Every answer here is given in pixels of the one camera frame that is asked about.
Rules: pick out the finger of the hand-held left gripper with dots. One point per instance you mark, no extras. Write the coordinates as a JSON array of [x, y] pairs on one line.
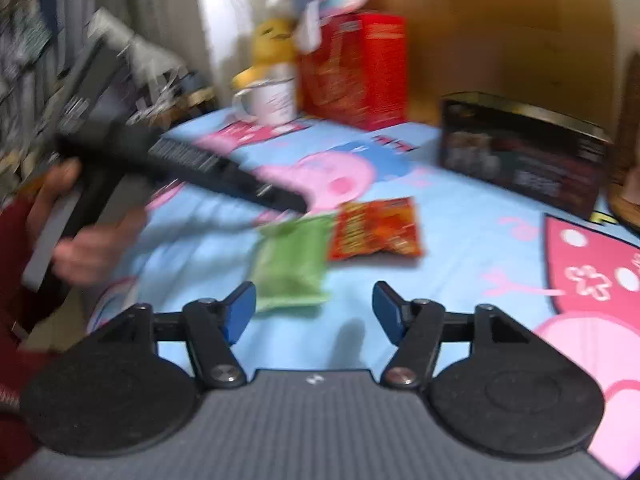
[[280, 200]]

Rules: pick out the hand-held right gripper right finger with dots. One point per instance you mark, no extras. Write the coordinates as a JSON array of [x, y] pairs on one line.
[[387, 310]]

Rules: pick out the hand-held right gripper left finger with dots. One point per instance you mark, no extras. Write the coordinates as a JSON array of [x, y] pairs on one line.
[[240, 310]]

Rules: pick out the light green snack packet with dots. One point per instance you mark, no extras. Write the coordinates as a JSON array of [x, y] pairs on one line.
[[292, 265]]

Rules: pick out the red snack packet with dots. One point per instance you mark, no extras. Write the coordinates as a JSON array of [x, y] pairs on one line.
[[375, 230]]

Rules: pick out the black cardboard box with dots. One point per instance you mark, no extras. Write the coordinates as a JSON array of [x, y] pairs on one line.
[[520, 160]]

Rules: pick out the person's left forearm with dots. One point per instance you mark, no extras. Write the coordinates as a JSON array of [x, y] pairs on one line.
[[15, 285]]

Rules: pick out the person's left hand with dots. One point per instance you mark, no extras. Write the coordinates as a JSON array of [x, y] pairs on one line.
[[95, 255]]

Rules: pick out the pig-printed blue blanket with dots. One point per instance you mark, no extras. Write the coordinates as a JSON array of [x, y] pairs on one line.
[[450, 285]]

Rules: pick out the white enamel mug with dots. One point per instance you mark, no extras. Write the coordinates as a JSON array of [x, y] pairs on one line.
[[272, 102]]

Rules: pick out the grey curtain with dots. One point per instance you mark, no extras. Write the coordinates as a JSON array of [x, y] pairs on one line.
[[165, 10]]

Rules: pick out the red gift box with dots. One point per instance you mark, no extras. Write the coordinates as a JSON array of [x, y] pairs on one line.
[[355, 70]]

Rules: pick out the yellow duck plush toy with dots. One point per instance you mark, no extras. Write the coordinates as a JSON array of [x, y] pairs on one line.
[[272, 42]]

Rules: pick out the brown seat cushion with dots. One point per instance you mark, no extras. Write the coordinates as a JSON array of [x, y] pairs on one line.
[[627, 160]]

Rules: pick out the wood-grain wall panel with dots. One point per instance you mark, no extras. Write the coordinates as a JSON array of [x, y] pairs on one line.
[[500, 25]]

